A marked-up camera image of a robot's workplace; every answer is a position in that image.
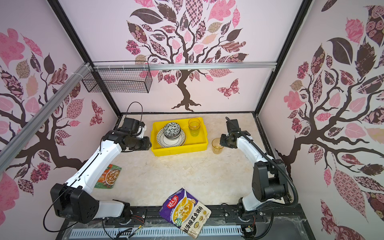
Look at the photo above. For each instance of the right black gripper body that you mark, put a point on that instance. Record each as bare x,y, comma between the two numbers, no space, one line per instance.
225,140

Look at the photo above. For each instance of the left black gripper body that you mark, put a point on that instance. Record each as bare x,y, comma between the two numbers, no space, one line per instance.
139,144

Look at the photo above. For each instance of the yellow dotted plate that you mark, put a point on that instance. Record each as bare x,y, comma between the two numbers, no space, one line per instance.
164,142

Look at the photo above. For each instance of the green translucent cup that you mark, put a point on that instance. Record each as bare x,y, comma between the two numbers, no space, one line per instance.
194,132

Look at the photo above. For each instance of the pink translucent cup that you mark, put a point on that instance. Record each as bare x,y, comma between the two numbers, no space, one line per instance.
194,124

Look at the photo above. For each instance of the green patterned bowl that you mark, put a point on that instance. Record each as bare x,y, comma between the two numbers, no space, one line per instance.
172,130

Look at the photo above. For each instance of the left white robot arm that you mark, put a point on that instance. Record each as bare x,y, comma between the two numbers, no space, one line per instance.
73,200

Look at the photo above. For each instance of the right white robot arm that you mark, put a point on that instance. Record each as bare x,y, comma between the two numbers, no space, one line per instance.
268,182

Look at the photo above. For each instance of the yellow plastic bin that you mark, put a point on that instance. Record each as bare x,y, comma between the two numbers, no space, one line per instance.
192,143

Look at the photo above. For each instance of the yellow translucent cup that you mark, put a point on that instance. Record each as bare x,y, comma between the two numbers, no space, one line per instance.
216,146

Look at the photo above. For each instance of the green food packet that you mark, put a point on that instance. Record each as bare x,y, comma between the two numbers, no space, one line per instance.
108,178

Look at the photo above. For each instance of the purple seasoning packet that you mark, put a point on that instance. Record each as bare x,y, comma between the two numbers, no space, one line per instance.
185,212

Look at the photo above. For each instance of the white vent grille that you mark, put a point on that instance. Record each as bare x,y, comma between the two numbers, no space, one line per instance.
79,234

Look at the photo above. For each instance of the black wire basket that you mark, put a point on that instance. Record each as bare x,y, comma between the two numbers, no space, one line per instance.
119,77

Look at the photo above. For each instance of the aluminium rail back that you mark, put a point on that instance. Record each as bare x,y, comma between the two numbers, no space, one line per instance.
198,66

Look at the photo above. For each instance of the aluminium rail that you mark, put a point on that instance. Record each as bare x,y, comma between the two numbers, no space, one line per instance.
198,66
12,149

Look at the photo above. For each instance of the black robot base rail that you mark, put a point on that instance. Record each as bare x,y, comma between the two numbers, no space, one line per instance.
279,223

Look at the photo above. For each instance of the aluminium rail left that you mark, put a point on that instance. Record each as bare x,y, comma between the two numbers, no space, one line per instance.
12,149

